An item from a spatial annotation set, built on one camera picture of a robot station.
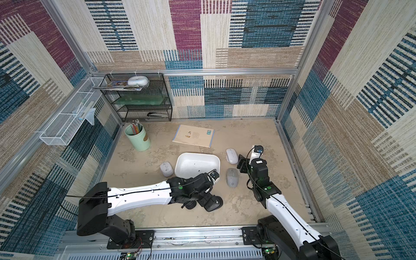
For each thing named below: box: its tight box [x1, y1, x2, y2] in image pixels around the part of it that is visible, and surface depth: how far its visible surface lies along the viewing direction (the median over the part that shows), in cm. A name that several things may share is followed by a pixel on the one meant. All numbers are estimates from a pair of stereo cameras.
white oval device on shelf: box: [127, 75, 149, 88], surface depth 91 cm
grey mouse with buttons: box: [226, 167, 239, 188], surface depth 91 cm
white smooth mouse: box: [225, 147, 239, 165], surface depth 101 cm
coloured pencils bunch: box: [130, 119, 140, 135], surface depth 98 cm
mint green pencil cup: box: [124, 123, 152, 152], surface depth 101 cm
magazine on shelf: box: [92, 80, 151, 91], surface depth 83 cm
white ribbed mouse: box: [159, 161, 174, 178], surface depth 95 cm
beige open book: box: [172, 124, 216, 148], surface depth 114 cm
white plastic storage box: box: [174, 152, 221, 179], surface depth 98 cm
